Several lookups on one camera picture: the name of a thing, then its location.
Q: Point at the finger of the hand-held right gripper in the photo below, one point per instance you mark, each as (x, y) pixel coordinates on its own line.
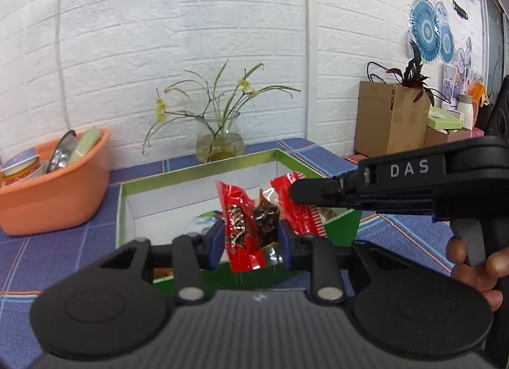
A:
(318, 192)

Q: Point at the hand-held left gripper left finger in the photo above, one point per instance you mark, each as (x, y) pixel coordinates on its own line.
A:
(216, 245)

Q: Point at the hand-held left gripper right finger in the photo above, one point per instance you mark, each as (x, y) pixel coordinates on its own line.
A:
(285, 245)

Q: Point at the red dark snack packet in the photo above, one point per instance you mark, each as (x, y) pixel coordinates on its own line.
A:
(238, 226)

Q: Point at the red striped snack packet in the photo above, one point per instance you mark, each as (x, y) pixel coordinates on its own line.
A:
(302, 220)

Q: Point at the green cardboard box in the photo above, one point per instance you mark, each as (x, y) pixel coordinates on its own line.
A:
(159, 202)

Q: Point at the person's right hand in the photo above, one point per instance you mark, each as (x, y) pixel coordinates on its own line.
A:
(487, 277)

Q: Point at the green white snack packet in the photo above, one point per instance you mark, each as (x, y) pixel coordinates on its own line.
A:
(202, 224)

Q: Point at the plaid cloth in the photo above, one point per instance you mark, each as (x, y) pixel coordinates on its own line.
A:
(358, 158)

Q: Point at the small cardboard box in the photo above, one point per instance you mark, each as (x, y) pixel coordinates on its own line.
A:
(447, 138)

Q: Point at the pale green flat box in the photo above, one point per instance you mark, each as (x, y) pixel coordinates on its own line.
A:
(445, 118)

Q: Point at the white thermos bottle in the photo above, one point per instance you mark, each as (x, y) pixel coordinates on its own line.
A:
(466, 112)

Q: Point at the brown paper bag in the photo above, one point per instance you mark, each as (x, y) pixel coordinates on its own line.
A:
(385, 122)

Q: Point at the glass vase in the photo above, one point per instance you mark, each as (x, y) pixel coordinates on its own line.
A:
(220, 146)

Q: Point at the orange paper ornament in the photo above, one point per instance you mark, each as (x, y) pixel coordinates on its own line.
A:
(480, 94)

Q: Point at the pale picture card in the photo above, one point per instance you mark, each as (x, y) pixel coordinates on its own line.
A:
(450, 82)

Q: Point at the yellow flower plant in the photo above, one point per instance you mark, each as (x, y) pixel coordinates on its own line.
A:
(222, 110)

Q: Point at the purple leaf plant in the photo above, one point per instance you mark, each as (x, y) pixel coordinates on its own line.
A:
(413, 74)

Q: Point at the small blue paper fan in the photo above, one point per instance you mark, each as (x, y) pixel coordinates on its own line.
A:
(440, 11)
(460, 59)
(446, 43)

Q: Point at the blue checked tablecloth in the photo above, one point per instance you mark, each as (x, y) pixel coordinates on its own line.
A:
(59, 257)

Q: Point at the pale green plate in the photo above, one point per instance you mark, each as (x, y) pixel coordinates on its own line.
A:
(85, 146)

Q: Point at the orange plastic basin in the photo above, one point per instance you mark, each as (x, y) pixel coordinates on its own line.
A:
(51, 206)

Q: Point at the printed round tin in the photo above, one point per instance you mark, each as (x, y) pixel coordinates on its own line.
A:
(20, 172)

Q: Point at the white wall pipe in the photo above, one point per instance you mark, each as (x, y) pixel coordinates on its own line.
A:
(309, 47)

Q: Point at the blue decorative wall plates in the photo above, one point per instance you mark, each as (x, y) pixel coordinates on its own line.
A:
(425, 31)

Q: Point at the black wall sign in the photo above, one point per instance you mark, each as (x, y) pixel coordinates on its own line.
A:
(461, 10)

